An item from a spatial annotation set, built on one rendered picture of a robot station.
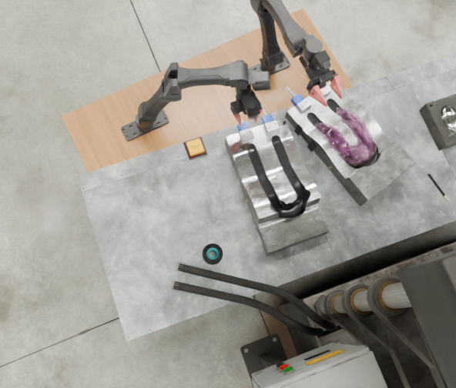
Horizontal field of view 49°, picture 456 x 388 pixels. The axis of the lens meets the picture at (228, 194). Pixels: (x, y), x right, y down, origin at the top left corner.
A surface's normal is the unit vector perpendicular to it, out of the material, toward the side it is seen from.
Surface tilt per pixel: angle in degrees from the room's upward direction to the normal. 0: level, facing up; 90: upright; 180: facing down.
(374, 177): 0
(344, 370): 0
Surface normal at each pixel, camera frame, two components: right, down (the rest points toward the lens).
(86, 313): 0.04, -0.25
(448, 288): -0.94, 0.32
